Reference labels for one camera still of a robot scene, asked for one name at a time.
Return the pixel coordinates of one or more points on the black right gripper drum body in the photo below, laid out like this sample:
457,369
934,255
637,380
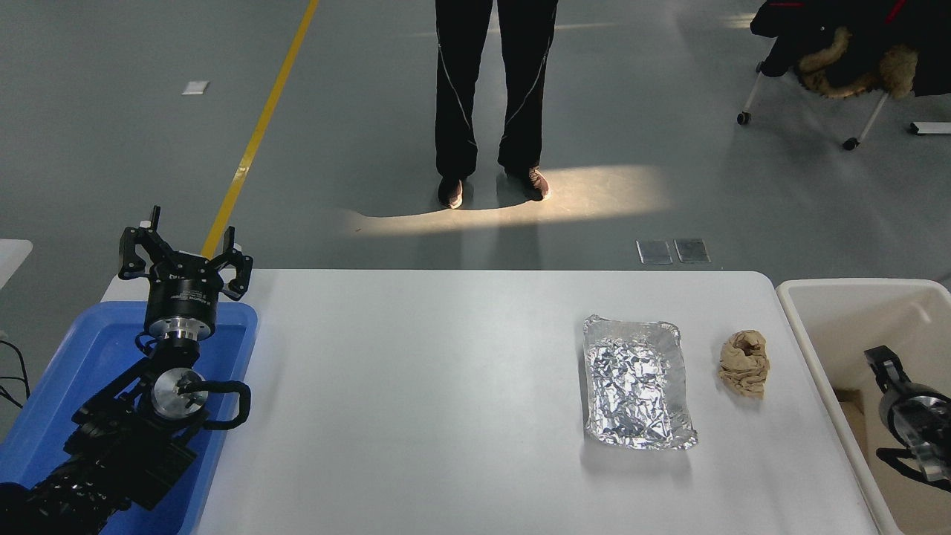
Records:
886,410

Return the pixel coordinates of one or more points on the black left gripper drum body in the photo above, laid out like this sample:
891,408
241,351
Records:
182,291

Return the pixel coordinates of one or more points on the silver foil tray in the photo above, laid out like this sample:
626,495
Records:
635,383

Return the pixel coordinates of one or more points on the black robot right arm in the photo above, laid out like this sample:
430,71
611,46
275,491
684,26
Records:
925,423

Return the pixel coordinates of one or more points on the silver floor plate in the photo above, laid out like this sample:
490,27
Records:
692,250
654,252

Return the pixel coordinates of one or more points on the large pale plastic bin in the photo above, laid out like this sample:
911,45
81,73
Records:
839,327

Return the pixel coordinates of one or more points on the blue plastic tray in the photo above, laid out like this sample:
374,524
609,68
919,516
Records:
89,349

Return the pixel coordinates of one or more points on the white side table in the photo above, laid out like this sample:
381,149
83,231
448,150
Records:
11,260

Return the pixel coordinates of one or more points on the crumpled tan paper ball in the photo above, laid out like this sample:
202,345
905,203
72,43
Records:
744,364

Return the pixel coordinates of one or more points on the small white floor marker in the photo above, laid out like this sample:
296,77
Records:
195,88

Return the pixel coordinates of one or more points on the white wheeled chair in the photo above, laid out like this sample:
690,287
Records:
865,126

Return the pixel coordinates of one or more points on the white flat bar on floor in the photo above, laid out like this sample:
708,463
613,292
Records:
932,128

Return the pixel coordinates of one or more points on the person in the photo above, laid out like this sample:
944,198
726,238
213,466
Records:
457,89

